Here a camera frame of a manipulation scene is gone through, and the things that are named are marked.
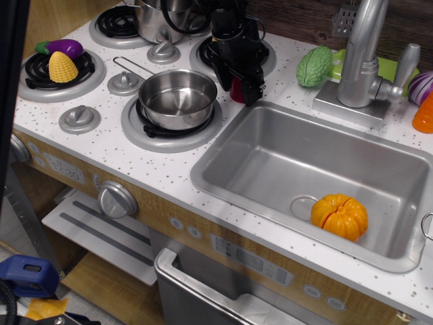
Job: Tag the small steel saucepan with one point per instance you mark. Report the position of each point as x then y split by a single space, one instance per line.
178 92

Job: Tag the back right stove burner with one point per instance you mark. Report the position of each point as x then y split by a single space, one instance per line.
199 61

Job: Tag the white oven shelf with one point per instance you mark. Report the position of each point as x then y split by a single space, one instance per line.
124 243

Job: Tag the green toy cabbage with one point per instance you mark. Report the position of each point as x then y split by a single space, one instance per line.
314 66

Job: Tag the stove burner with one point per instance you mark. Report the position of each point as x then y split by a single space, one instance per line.
35 84
115 29
199 61
176 134

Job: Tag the front right stove burner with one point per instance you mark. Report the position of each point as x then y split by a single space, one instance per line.
176 134

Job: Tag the silver oven dial left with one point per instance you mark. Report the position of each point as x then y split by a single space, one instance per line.
19 150

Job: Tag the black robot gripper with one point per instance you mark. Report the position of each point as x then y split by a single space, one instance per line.
236 50

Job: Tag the grey dishwasher door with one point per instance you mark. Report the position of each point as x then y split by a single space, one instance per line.
197 290

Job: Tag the purple toy eggplant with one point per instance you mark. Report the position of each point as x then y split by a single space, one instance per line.
73 49

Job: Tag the yellow cloth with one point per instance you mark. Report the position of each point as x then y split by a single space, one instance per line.
40 309

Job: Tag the silver oven dial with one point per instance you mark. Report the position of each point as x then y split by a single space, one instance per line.
115 201
19 150

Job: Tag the back left stove burner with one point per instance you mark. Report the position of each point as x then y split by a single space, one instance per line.
115 29

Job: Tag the purple toy onion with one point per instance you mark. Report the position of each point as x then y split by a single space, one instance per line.
420 87

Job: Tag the silver wire handle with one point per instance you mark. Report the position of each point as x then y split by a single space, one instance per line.
424 226

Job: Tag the orange toy carrot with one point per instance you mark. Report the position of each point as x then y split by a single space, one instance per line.
422 121

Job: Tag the lime green cutting board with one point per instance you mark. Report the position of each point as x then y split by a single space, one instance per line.
387 68

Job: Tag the yellow toy corn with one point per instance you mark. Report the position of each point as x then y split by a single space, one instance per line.
61 68

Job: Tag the silver stove knob front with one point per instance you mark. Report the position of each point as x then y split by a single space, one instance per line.
79 120

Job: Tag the silver grater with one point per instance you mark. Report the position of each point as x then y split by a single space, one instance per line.
344 19

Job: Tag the tall steel pot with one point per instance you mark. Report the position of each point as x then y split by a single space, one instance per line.
151 24

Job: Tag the silver toy faucet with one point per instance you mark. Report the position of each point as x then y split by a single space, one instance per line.
362 96

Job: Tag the silver stove knob middle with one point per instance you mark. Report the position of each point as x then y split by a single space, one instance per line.
124 84

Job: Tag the grey sink basin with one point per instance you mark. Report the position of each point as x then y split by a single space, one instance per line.
276 162

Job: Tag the silver stove knob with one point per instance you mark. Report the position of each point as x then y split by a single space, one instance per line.
124 84
163 53
79 120

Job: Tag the silver stove knob back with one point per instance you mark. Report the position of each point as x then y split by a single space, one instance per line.
163 53

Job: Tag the red toy sweet potato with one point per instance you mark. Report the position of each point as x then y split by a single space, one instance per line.
236 90

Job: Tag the front left stove burner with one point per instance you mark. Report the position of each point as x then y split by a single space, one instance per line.
35 84

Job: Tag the grey oven door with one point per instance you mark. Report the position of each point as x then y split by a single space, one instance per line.
21 230

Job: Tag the silver oven dial centre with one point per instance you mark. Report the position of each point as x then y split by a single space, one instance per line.
115 201

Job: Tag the blue clamp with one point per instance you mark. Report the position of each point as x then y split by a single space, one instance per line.
30 276

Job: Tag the orange toy pumpkin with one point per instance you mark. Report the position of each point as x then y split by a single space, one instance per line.
341 215

